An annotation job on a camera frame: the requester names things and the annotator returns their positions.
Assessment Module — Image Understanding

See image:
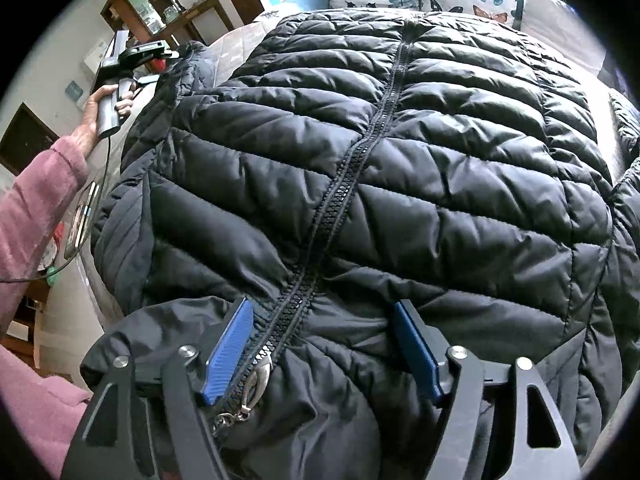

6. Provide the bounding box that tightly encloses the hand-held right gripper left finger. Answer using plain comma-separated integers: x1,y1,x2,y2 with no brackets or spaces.
62,299,256,480

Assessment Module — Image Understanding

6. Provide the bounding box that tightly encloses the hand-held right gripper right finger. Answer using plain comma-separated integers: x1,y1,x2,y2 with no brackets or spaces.
392,300,581,480

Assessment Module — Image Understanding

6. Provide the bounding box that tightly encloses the black puffer jacket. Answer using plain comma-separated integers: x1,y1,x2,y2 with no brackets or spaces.
80,9,640,480

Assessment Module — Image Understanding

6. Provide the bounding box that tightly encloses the person's left forearm pink sleeve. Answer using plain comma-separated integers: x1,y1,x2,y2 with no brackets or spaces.
0,137,91,336

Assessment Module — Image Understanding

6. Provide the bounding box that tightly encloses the person's left hand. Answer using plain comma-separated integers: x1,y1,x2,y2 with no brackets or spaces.
74,85,135,150

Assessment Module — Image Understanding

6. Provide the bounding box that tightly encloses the grey quilted bedspread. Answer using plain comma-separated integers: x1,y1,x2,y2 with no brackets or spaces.
47,0,618,361

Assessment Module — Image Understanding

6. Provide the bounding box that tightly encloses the person's pink clothing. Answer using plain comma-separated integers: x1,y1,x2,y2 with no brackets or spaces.
0,345,95,466

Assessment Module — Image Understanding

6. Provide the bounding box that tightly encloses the dark cloth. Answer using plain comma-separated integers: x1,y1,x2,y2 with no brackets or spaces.
607,90,640,161

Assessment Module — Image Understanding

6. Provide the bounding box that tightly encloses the white wall box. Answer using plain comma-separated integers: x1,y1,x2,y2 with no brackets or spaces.
82,40,110,75

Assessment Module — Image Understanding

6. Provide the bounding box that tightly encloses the dark framed wall panel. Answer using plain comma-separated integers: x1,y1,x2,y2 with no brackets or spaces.
0,102,61,177

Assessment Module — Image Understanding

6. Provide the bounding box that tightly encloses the wooden wall shelf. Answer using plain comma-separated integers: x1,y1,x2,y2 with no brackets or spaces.
100,0,236,48

